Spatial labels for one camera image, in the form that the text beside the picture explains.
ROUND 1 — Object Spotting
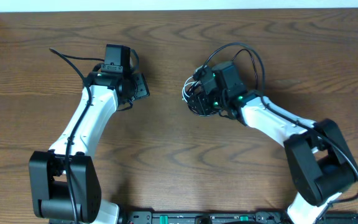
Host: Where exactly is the white USB cable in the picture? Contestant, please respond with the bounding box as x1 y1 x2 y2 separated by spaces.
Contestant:
181 76 198 102

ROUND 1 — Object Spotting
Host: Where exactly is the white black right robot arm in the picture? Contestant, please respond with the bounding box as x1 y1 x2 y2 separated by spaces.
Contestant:
182 61 358 223

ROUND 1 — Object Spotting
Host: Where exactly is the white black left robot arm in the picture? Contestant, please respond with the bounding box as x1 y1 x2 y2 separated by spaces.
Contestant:
29 44 150 223

